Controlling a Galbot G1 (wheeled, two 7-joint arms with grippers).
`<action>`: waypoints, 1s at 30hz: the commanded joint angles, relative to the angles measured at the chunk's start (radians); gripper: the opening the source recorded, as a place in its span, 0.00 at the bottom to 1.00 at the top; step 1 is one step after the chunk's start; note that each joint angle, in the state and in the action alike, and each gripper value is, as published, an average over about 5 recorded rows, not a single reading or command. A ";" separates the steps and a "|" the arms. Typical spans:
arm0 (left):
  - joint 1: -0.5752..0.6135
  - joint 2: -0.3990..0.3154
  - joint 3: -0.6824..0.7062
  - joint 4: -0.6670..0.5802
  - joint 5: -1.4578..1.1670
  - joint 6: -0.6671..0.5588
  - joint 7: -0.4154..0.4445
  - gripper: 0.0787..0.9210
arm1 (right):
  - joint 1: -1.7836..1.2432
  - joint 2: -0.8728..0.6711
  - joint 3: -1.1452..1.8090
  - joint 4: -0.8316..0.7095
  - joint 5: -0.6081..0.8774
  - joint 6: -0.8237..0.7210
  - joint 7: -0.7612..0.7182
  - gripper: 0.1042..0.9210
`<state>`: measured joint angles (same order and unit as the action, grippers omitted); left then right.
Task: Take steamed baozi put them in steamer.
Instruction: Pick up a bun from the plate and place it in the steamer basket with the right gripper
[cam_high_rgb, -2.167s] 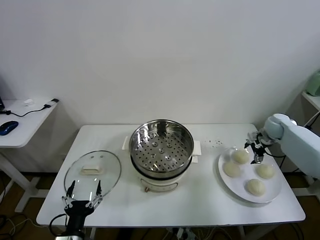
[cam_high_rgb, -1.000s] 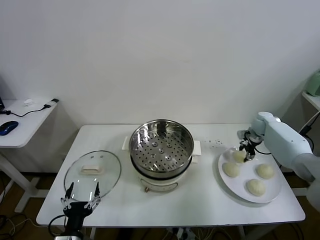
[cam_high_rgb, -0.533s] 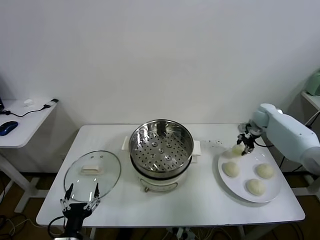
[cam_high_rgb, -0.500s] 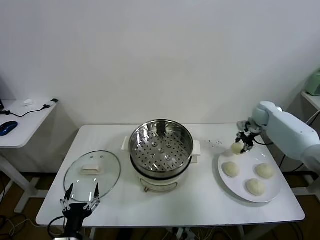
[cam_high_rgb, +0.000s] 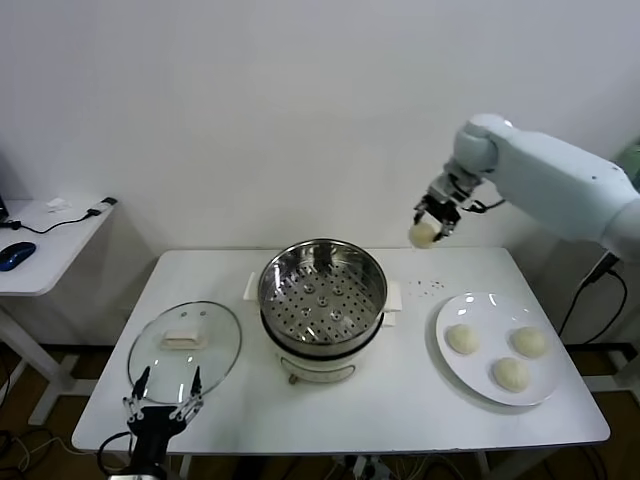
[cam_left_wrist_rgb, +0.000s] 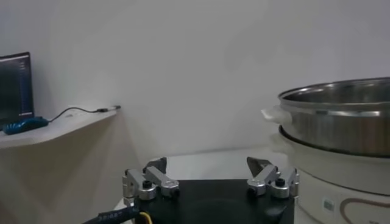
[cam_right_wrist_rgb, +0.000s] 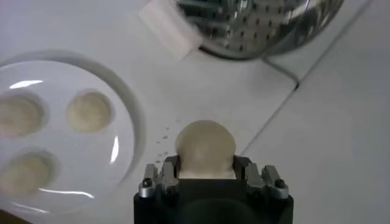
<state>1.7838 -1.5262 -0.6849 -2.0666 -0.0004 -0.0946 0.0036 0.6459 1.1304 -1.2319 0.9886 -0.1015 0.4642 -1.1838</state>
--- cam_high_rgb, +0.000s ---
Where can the white power strip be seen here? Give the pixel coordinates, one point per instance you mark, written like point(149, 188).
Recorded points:
point(372, 470)

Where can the cream electric cooker base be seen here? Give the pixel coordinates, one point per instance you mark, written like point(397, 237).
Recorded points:
point(320, 367)

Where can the white side desk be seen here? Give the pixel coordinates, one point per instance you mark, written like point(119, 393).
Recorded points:
point(55, 250)

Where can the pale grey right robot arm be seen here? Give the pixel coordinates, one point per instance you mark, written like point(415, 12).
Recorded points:
point(550, 180)

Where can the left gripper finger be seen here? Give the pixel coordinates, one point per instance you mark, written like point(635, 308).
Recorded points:
point(141, 390)
point(197, 387)

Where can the white steamed baozi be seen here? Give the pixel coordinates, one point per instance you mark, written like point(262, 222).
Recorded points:
point(529, 342)
point(424, 236)
point(462, 340)
point(510, 375)

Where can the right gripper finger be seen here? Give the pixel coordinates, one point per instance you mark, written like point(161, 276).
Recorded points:
point(446, 229)
point(419, 211)

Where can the mint green appliance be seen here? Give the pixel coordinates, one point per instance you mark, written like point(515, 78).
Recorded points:
point(632, 160)

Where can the white round plate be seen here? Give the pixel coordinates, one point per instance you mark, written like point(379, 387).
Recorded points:
point(475, 310)

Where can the black laptop computer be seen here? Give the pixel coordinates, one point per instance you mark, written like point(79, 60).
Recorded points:
point(3, 200)

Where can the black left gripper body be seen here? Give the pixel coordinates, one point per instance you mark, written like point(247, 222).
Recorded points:
point(157, 425)

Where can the small white crumpled object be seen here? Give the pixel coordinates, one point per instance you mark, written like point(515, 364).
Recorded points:
point(58, 205)

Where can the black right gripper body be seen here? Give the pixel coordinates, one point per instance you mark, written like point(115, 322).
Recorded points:
point(444, 207)

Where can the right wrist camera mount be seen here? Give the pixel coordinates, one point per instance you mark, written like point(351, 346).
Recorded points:
point(452, 187)

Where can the stainless steel steamer basket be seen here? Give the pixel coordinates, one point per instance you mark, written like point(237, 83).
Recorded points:
point(300, 280)

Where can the blue computer mouse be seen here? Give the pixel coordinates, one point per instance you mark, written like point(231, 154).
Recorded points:
point(17, 254)

